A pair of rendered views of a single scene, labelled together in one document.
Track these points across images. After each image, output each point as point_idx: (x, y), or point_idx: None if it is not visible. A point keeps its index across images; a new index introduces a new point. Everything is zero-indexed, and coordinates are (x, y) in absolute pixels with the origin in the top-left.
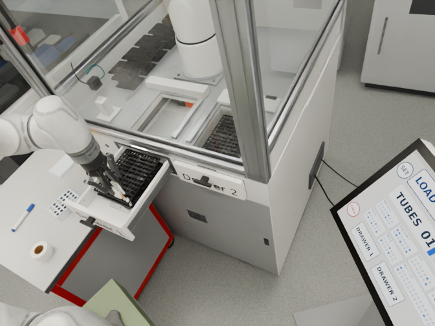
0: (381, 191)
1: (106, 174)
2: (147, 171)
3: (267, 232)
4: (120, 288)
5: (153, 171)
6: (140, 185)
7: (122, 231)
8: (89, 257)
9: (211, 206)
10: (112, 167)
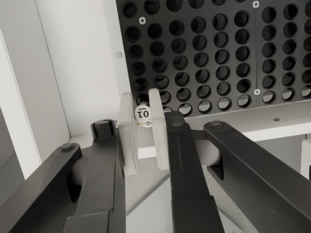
0: None
1: (168, 162)
2: (301, 87)
3: (248, 222)
4: None
5: (304, 77)
6: (227, 111)
7: None
8: None
9: (258, 142)
10: (252, 204)
